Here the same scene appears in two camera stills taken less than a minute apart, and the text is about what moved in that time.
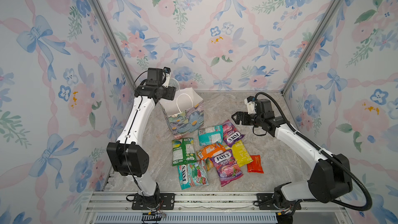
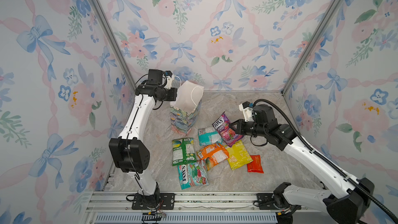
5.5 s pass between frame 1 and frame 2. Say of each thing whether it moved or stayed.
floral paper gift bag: moved
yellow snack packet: stayed
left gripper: stayed
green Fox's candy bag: stayed
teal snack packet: stayed
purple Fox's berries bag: moved
